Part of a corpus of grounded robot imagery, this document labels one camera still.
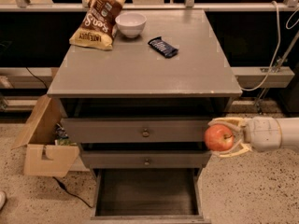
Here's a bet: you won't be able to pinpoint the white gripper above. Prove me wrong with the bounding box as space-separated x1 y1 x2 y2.
208 117 282 158

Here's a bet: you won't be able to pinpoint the red apple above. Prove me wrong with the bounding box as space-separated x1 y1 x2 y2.
204 124 235 151

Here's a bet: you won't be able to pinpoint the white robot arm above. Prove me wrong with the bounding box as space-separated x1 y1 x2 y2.
204 117 299 158

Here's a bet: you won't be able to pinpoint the grey wooden drawer cabinet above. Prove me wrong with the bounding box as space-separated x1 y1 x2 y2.
47 9 243 224

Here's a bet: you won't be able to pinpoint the grey open bottom drawer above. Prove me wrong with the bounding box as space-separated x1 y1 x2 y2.
84 169 211 224

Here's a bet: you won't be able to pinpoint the grey middle drawer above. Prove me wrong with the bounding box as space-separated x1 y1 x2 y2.
81 150 211 169

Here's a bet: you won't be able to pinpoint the grey top drawer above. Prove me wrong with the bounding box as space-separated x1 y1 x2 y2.
62 118 208 143

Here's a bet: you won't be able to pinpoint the dark blue candy bar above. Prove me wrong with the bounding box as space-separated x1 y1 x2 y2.
148 36 178 58

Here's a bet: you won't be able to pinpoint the white ceramic bowl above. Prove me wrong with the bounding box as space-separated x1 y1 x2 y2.
115 12 147 38

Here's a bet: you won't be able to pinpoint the brown yellow chip bag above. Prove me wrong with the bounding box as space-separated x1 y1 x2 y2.
69 0 126 50

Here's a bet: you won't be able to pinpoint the items inside cardboard box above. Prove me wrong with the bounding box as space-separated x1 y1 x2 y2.
54 124 76 146

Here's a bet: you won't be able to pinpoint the open cardboard box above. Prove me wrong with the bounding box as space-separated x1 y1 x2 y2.
11 95 85 177

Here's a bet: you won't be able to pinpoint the white shoe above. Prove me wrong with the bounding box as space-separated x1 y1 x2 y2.
0 190 7 210

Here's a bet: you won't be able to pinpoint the metal railing bar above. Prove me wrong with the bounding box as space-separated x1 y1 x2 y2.
0 3 299 12

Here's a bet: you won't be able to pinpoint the white hanging cable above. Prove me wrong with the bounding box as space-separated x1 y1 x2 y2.
240 0 281 92

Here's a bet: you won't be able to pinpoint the black floor cable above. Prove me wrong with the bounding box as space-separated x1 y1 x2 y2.
51 175 93 209

